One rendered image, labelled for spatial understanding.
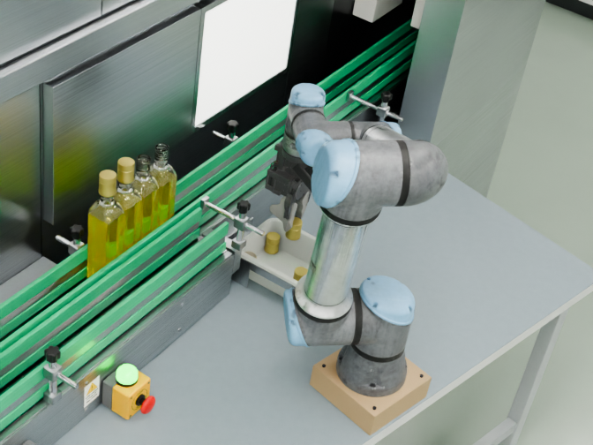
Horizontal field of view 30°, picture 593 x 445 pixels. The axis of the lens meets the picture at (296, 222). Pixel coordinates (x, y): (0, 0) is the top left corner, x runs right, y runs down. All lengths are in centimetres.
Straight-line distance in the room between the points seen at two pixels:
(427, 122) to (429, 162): 123
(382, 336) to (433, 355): 33
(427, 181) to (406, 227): 99
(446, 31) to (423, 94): 21
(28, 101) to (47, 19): 17
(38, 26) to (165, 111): 51
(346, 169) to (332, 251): 22
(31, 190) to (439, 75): 124
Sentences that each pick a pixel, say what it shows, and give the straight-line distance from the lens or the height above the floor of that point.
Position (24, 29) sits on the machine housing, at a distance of 211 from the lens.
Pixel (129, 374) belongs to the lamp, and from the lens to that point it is 225.
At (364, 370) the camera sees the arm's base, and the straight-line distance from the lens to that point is 230.
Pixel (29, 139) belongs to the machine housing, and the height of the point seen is 120.
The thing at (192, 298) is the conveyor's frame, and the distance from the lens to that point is 243.
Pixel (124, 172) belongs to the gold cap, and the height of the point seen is 115.
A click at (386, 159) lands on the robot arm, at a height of 144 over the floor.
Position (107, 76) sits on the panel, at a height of 128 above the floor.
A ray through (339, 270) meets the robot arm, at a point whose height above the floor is 117.
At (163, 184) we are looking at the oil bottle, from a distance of 237.
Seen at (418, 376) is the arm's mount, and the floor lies 81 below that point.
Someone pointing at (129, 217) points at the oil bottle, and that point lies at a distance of 231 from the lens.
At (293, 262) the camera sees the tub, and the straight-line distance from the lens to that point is 267.
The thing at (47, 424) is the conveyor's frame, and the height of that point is 83.
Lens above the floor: 248
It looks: 38 degrees down
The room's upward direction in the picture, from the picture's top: 10 degrees clockwise
